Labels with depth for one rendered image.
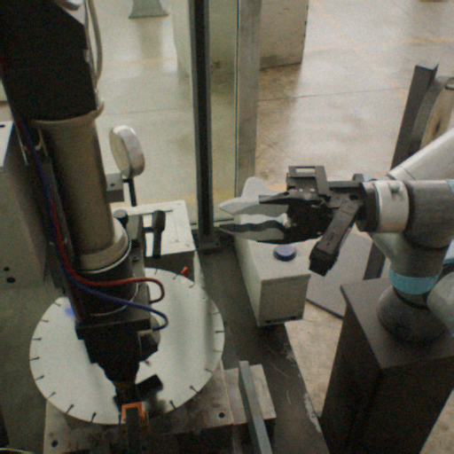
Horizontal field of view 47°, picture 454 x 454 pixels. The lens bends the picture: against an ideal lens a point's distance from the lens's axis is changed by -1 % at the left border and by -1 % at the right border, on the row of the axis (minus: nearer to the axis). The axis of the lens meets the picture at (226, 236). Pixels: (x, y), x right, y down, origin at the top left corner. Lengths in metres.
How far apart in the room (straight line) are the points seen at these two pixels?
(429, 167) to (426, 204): 0.17
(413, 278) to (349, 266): 1.58
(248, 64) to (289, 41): 3.04
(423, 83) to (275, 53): 2.45
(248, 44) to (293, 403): 0.72
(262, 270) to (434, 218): 0.44
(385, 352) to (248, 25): 0.74
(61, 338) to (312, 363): 1.28
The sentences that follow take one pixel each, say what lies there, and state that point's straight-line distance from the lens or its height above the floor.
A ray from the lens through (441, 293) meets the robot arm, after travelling 1.08.
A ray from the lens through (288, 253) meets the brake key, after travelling 1.13.
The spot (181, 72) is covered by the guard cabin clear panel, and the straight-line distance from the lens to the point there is 1.15.
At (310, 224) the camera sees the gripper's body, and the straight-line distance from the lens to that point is 0.74.
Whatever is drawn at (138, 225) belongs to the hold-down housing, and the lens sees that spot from 0.67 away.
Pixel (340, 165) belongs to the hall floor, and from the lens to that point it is 3.08.
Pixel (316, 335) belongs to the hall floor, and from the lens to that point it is 2.15.
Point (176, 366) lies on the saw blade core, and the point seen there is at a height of 0.95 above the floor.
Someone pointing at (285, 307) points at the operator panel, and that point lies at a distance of 1.17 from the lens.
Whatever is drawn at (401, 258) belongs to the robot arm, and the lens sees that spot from 0.84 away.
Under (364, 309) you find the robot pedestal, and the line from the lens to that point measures 1.27.
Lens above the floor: 1.68
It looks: 42 degrees down
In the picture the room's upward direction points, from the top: straight up
